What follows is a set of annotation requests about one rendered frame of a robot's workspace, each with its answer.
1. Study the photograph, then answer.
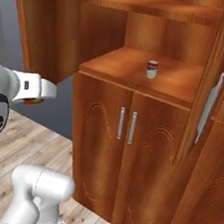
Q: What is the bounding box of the wooden cabinet frame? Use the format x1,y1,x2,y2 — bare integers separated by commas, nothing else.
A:
53,0,224,224

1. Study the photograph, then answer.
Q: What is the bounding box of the tall wooden side cabinet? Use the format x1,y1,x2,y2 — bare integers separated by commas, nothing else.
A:
165,113,224,224

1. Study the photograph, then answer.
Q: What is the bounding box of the long silver door handle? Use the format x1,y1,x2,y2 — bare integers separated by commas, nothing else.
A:
193,69,224,148

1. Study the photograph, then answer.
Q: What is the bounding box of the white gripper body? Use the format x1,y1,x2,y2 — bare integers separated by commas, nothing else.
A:
39,78,60,102

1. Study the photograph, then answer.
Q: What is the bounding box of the wooden door with long handle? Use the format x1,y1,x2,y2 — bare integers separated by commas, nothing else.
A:
175,0,224,173

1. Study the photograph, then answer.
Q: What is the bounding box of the white and red can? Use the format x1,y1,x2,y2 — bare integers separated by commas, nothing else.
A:
145,58,160,81

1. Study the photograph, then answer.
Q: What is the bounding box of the wooden cabinet shelf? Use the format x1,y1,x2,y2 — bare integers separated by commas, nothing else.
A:
82,0,224,29

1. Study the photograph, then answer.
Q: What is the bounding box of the short silver door handle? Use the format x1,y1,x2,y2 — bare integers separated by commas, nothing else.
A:
127,111,139,146
115,106,127,142

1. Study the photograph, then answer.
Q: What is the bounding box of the red round object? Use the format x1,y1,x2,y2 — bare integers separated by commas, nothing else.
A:
22,95,46,109

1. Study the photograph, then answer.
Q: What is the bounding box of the plain wooden cabinet door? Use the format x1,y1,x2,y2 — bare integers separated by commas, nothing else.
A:
0,0,132,93

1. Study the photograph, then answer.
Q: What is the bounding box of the carved wooden cabinet door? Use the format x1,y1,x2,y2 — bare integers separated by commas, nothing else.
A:
111,89,191,224
56,71,136,224

